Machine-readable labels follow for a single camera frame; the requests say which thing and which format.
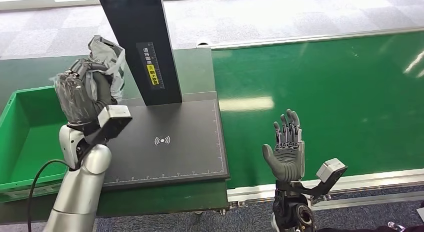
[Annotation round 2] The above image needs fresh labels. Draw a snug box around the silver conveyor rail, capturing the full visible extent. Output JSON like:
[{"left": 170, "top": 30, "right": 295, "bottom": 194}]
[
  {"left": 226, "top": 168, "right": 424, "bottom": 203},
  {"left": 196, "top": 26, "right": 424, "bottom": 51}
]

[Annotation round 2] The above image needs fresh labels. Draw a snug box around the black inbound scanner machine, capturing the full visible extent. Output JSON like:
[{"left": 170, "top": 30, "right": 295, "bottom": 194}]
[{"left": 95, "top": 0, "right": 231, "bottom": 190}]

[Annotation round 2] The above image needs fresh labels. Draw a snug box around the black label with yellow sticker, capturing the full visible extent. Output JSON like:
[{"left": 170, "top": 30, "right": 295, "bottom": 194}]
[{"left": 136, "top": 42, "right": 166, "bottom": 91}]

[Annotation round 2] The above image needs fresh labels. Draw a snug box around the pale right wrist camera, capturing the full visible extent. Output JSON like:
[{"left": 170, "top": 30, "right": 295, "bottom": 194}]
[{"left": 315, "top": 157, "right": 348, "bottom": 191}]

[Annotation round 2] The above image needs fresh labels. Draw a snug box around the grey plastic mailer package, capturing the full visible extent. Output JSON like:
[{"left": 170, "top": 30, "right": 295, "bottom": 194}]
[{"left": 48, "top": 35, "right": 127, "bottom": 104}]

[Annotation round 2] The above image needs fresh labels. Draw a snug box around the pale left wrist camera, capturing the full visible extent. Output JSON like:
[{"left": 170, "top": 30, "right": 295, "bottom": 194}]
[{"left": 82, "top": 105, "right": 133, "bottom": 148}]

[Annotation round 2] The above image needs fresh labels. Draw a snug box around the green conveyor belt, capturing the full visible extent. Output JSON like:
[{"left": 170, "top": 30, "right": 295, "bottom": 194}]
[{"left": 211, "top": 31, "right": 424, "bottom": 190}]

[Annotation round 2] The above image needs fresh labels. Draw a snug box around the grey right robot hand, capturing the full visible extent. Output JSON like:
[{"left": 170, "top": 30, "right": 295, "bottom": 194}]
[{"left": 262, "top": 108, "right": 306, "bottom": 183}]

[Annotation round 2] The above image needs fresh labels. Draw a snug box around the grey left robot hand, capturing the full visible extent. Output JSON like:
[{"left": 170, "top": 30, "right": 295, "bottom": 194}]
[{"left": 54, "top": 58, "right": 119, "bottom": 128}]

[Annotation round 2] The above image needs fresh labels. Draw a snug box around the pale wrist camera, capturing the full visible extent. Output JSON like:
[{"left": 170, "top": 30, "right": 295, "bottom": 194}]
[
  {"left": 82, "top": 105, "right": 133, "bottom": 148},
  {"left": 315, "top": 157, "right": 348, "bottom": 191}
]

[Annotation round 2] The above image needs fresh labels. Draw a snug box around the green plastic crate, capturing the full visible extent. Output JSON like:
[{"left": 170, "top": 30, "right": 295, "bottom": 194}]
[{"left": 0, "top": 86, "right": 71, "bottom": 203}]

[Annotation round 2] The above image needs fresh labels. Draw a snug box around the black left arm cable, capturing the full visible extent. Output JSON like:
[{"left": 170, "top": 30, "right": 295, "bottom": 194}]
[{"left": 26, "top": 159, "right": 72, "bottom": 232}]

